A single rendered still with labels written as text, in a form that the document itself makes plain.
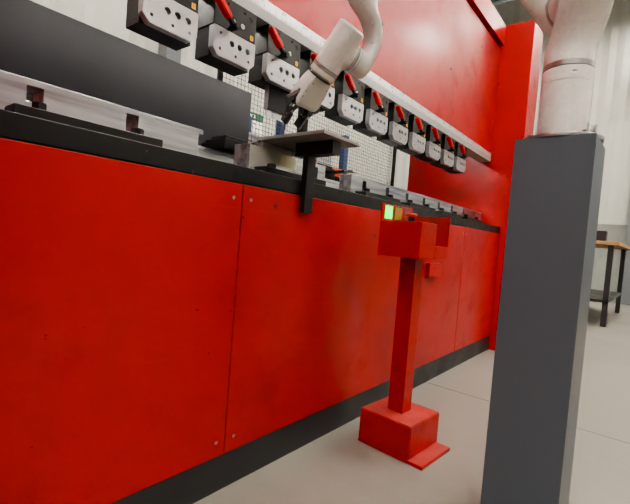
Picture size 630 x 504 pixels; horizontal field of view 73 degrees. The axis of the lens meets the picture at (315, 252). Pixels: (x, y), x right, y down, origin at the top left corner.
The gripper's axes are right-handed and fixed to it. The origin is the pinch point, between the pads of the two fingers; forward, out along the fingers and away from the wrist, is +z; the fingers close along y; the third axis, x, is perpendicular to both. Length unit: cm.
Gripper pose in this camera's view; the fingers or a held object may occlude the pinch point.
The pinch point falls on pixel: (293, 119)
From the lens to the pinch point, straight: 139.8
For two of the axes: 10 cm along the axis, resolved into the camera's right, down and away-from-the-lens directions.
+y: -6.2, -0.2, -7.8
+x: 5.4, 7.1, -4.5
